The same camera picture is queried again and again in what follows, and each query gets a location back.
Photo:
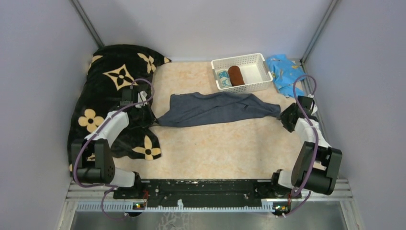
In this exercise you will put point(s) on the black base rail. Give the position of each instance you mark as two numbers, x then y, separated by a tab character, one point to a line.
204	193

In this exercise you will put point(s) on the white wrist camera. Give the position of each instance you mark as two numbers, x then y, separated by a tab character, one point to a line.
141	99
314	107

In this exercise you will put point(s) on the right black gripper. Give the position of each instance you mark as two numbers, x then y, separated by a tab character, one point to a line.
283	117

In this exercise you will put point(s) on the grey blue towel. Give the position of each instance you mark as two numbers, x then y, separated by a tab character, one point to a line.
196	109

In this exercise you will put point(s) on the light blue cloth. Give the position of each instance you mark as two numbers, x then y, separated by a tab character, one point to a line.
284	73

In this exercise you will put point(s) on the black blanket with tan flowers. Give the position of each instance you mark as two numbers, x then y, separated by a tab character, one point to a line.
113	69

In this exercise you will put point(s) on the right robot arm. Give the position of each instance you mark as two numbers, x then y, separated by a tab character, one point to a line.
317	166

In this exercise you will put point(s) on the white plastic basket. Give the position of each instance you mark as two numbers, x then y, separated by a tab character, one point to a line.
254	69

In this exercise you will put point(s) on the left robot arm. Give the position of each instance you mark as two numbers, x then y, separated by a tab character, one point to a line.
93	160

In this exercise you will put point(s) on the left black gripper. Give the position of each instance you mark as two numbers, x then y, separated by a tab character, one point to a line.
151	118

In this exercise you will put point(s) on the teal rabbit pattern towel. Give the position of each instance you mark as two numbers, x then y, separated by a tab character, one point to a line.
224	79

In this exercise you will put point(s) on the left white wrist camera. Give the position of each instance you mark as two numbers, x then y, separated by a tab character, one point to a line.
141	99

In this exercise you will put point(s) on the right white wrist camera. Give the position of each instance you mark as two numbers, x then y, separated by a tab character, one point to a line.
314	107

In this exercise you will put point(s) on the brown towel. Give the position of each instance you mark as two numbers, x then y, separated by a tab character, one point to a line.
235	76

